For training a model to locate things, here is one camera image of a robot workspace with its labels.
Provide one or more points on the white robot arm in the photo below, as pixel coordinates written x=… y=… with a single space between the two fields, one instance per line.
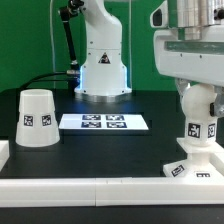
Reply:
x=103 y=73

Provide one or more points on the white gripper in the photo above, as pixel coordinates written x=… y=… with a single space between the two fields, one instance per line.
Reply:
x=201 y=61

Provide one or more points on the white marker plate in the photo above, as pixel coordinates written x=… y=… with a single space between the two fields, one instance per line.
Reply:
x=102 y=122

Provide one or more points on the white rail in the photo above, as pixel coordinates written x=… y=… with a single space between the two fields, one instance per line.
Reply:
x=110 y=192
x=4 y=152
x=217 y=160

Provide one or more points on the white lamp bulb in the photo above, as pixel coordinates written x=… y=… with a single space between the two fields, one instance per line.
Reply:
x=200 y=126

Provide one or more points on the black camera stand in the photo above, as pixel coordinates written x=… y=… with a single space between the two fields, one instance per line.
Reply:
x=67 y=12

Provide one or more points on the white left rail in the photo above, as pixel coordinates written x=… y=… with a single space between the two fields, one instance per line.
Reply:
x=4 y=152

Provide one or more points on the white lamp shade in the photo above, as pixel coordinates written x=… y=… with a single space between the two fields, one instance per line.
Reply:
x=37 y=125

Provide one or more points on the white lamp base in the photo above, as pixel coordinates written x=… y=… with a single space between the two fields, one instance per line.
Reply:
x=197 y=164

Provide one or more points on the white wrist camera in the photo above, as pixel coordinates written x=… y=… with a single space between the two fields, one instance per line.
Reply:
x=159 y=18

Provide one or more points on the white right rail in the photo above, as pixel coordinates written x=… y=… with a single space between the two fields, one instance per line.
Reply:
x=217 y=160

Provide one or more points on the white front rail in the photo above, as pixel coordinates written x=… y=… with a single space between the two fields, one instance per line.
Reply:
x=110 y=192

